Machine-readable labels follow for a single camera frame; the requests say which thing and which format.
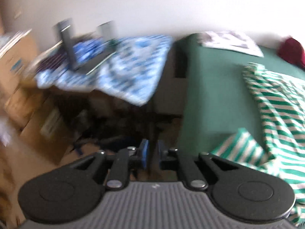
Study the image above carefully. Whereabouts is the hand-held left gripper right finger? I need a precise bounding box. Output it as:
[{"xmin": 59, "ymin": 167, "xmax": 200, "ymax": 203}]
[{"xmin": 157, "ymin": 139, "xmax": 237, "ymax": 191}]

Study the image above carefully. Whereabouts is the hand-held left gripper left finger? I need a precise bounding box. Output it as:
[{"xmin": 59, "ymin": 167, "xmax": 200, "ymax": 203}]
[{"xmin": 69, "ymin": 139, "xmax": 149, "ymax": 191}]

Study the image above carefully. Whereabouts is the green striped shirt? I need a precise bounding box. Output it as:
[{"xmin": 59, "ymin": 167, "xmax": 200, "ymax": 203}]
[{"xmin": 211, "ymin": 62, "xmax": 305, "ymax": 227}]

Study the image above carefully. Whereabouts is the blue white patterned cloth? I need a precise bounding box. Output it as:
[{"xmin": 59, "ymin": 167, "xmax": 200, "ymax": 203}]
[{"xmin": 36, "ymin": 35, "xmax": 173, "ymax": 106}]

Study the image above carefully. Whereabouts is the cardboard box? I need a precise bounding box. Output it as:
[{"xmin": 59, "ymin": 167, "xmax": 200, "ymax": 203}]
[
  {"xmin": 0, "ymin": 30, "xmax": 40, "ymax": 97},
  {"xmin": 5, "ymin": 86, "xmax": 80, "ymax": 165}
]

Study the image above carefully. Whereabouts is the grey phone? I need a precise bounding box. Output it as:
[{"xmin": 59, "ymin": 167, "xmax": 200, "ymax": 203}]
[{"xmin": 96, "ymin": 21, "xmax": 115, "ymax": 41}]

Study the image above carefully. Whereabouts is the grey metal stand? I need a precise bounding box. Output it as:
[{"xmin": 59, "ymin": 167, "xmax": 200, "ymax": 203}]
[{"xmin": 57, "ymin": 19, "xmax": 118, "ymax": 74}]

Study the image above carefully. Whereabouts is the white folded garment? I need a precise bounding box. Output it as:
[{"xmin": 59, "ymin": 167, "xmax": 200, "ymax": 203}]
[{"xmin": 198, "ymin": 31, "xmax": 265, "ymax": 58}]

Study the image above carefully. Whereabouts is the dark red garment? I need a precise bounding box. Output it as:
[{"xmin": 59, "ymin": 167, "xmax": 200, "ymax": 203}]
[{"xmin": 278, "ymin": 37, "xmax": 305, "ymax": 68}]

